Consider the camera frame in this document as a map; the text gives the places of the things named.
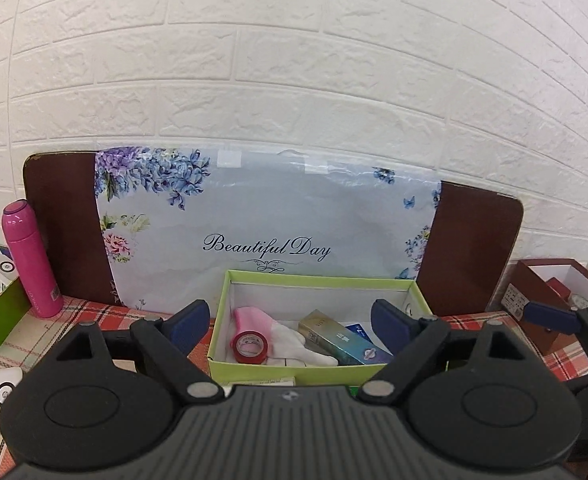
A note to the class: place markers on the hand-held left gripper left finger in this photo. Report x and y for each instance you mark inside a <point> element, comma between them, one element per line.
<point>188,325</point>

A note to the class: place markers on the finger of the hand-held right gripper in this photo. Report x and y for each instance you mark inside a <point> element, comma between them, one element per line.
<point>549,317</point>

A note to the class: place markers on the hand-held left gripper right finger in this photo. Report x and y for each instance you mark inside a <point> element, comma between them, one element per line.
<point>389,325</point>

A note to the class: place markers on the white glove with pink cuff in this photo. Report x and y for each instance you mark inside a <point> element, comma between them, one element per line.
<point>294,336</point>

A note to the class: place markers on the light green cardboard box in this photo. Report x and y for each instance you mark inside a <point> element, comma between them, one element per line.
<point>299,374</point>

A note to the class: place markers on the dark red small box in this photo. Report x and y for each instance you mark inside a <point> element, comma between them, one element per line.
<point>558,289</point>

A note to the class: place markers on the blue flat box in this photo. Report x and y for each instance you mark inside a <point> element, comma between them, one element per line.
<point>359,331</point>

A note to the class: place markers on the brown cardboard box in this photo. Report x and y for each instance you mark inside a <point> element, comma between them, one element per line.
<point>519,280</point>

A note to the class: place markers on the red tape roll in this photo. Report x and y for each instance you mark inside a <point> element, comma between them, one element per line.
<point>233,347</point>

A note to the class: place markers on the gold and teal carton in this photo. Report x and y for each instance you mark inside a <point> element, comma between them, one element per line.
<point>334,342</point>

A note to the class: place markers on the red plaid cloth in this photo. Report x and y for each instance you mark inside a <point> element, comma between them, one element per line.
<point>123,315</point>

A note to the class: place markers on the brown wooden headboard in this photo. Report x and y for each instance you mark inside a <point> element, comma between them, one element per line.
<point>63,210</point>

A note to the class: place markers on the pink thermos bottle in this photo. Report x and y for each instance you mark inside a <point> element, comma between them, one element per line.
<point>28,260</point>

